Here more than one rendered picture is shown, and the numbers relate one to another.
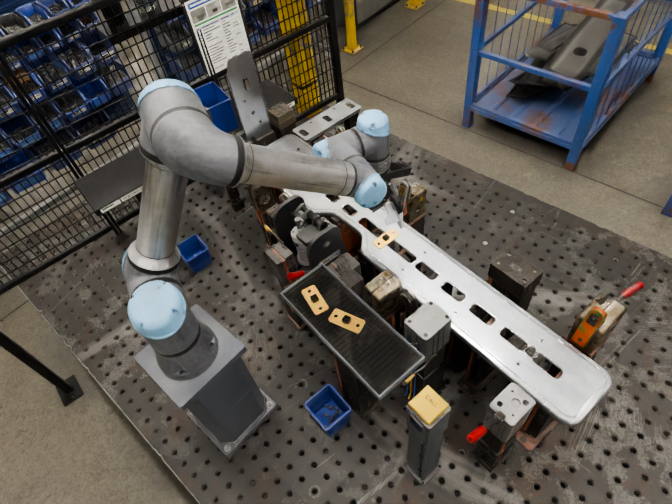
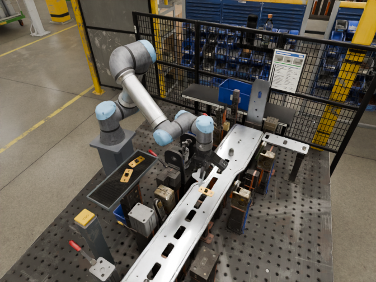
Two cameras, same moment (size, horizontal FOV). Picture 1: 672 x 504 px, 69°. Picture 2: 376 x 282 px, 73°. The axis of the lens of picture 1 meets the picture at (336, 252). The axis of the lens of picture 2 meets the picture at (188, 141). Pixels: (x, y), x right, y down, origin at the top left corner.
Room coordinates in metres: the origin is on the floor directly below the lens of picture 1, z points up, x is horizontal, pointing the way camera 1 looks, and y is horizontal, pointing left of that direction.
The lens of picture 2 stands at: (0.48, -0.90, 2.09)
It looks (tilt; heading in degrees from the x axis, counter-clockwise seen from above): 40 degrees down; 63
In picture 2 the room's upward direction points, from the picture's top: 1 degrees counter-clockwise
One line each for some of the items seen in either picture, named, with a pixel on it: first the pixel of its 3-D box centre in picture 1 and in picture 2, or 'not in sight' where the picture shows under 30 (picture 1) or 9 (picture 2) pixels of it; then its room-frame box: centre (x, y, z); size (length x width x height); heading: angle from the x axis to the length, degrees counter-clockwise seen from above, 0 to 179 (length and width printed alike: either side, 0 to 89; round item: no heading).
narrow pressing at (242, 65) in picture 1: (249, 99); (257, 102); (1.59, 0.21, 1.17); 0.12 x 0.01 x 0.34; 122
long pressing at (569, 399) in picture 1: (392, 241); (205, 195); (0.95, -0.18, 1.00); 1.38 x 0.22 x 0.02; 32
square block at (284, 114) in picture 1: (288, 145); (267, 139); (1.66, 0.12, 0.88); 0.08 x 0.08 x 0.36; 32
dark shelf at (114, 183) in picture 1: (191, 140); (235, 102); (1.62, 0.48, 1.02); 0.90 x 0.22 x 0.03; 122
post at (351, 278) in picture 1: (356, 315); (164, 199); (0.77, -0.03, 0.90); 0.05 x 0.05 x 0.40; 32
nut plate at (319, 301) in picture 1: (314, 298); (136, 160); (0.68, 0.07, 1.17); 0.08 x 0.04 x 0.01; 21
